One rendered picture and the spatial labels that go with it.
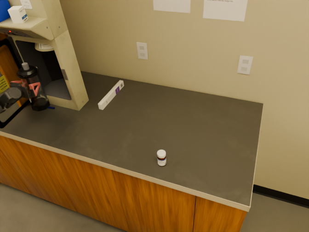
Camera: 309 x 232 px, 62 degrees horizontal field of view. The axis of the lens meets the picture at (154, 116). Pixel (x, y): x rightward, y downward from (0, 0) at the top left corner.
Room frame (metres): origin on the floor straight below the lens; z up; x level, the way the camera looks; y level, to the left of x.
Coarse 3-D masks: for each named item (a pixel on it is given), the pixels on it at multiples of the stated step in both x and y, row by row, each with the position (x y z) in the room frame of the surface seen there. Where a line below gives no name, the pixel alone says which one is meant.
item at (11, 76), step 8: (0, 48) 1.26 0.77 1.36; (8, 48) 1.31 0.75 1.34; (0, 56) 1.24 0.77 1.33; (8, 56) 1.29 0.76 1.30; (0, 64) 1.22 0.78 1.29; (8, 64) 1.26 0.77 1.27; (16, 64) 1.31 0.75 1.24; (0, 72) 1.20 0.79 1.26; (8, 72) 1.24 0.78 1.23; (16, 72) 1.28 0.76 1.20; (0, 80) 1.18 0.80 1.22; (8, 80) 1.22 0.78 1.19; (16, 80) 1.26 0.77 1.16; (0, 88) 1.16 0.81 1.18; (8, 88) 1.20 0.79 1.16; (16, 104) 1.19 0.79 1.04; (8, 112) 1.13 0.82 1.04; (0, 120) 1.07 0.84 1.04
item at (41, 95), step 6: (36, 72) 1.15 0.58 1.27; (30, 78) 1.13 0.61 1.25; (36, 78) 1.15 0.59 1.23; (24, 84) 1.13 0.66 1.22; (42, 84) 1.18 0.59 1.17; (42, 90) 1.15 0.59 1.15; (36, 96) 1.12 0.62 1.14; (42, 96) 1.14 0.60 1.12; (30, 102) 1.13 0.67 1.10; (36, 102) 1.12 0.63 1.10; (42, 102) 1.13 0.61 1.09
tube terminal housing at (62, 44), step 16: (16, 0) 1.28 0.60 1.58; (32, 0) 1.24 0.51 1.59; (48, 0) 1.25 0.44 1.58; (32, 16) 1.25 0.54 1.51; (48, 16) 1.22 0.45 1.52; (64, 32) 1.29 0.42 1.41; (64, 48) 1.26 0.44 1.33; (64, 64) 1.22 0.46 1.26; (80, 80) 1.30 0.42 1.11; (48, 96) 1.30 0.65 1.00; (80, 96) 1.26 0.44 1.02
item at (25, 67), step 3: (24, 63) 1.17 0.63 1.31; (27, 63) 1.18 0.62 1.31; (24, 66) 1.16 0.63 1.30; (27, 66) 1.16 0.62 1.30; (30, 66) 1.19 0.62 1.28; (33, 66) 1.19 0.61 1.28; (21, 69) 1.17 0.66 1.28; (24, 69) 1.16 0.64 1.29; (27, 69) 1.16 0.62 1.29; (30, 69) 1.16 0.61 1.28; (33, 69) 1.16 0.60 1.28; (36, 69) 1.18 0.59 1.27; (18, 72) 1.15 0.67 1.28; (21, 72) 1.14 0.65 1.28; (24, 72) 1.13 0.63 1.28; (27, 72) 1.14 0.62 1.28; (30, 72) 1.14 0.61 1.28; (33, 72) 1.15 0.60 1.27; (24, 75) 1.12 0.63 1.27
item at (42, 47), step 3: (36, 45) 1.31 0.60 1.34; (39, 45) 1.30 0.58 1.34; (42, 45) 1.29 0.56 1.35; (45, 45) 1.29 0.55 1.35; (48, 45) 1.29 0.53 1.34; (36, 48) 1.31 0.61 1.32; (39, 48) 1.29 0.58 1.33; (42, 48) 1.28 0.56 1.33; (45, 48) 1.28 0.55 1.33; (48, 48) 1.28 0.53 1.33; (51, 48) 1.28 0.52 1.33; (42, 51) 1.28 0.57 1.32; (45, 51) 1.28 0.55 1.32
